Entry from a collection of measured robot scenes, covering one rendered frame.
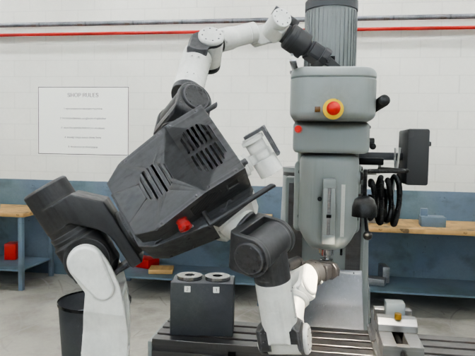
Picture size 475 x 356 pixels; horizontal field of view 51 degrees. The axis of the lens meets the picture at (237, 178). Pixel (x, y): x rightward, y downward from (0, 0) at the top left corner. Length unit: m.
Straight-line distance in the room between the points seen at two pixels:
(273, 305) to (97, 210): 0.48
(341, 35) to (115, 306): 1.24
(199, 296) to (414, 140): 0.96
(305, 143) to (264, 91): 4.41
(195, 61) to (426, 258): 5.00
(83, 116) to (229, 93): 1.86
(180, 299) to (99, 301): 0.57
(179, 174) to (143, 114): 5.18
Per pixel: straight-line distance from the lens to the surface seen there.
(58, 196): 1.27
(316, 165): 1.65
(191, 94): 1.34
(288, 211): 2.13
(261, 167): 1.31
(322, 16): 1.95
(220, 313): 1.80
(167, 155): 1.15
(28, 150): 6.93
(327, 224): 1.63
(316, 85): 1.53
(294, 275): 1.55
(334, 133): 1.61
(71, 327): 3.41
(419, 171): 1.98
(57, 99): 6.76
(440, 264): 6.24
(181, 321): 1.83
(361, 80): 1.54
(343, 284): 2.15
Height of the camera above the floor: 1.64
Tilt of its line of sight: 3 degrees down
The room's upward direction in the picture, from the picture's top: 1 degrees clockwise
